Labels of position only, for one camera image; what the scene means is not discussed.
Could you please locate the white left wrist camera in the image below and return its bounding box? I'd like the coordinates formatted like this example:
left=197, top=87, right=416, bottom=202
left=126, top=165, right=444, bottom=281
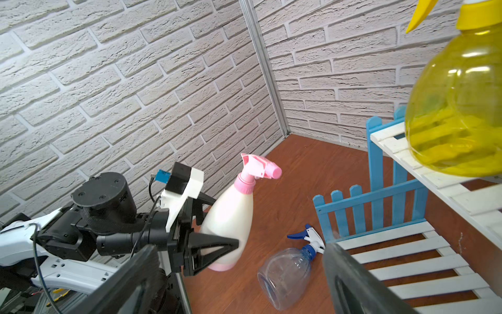
left=155, top=162, right=204, bottom=232

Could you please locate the pink white spray bottle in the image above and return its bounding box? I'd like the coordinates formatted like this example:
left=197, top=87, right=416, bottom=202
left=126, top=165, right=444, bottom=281
left=199, top=154, right=282, bottom=272

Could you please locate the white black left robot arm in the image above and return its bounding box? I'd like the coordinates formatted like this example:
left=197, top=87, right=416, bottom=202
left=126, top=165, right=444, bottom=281
left=1, top=163, right=240, bottom=313

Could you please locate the yellow spray bottle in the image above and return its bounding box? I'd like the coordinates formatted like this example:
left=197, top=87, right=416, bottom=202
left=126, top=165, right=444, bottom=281
left=405, top=1, right=501, bottom=177

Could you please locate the aluminium corner post left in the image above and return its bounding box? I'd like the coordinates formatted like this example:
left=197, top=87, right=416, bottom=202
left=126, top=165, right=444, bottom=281
left=239, top=0, right=290, bottom=138

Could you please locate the clear blue spray bottle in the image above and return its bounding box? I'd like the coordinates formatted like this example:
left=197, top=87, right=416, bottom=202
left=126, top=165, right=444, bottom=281
left=258, top=224, right=326, bottom=311

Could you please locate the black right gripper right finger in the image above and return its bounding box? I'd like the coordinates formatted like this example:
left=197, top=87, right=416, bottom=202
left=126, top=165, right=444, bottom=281
left=322, top=243, right=417, bottom=313

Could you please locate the blue white slatted shelf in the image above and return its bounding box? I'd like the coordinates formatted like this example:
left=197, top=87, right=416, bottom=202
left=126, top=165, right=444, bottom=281
left=313, top=108, right=501, bottom=313

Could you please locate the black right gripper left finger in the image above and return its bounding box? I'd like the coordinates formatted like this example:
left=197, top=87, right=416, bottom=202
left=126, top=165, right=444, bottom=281
left=68, top=245, right=163, bottom=314

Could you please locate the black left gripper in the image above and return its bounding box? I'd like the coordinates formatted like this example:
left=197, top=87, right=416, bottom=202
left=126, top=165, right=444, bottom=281
left=149, top=192, right=239, bottom=276

